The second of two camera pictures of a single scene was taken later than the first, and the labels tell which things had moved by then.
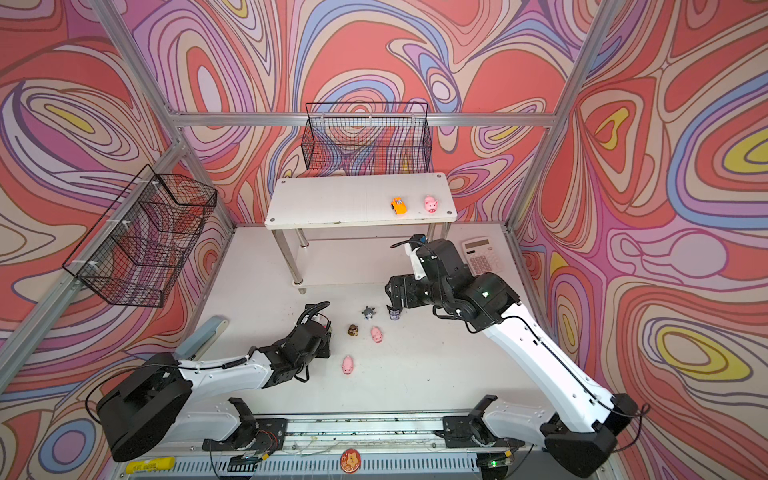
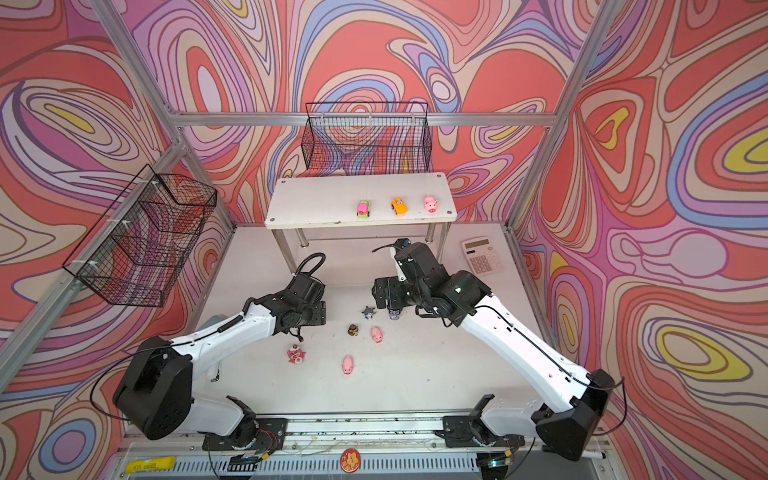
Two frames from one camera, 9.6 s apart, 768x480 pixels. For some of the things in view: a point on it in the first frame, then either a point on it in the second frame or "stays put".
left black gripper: x=326 y=346 to x=320 y=313
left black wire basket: x=137 y=251 stays put
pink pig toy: x=430 y=204 stays put
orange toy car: x=398 y=206 stays put
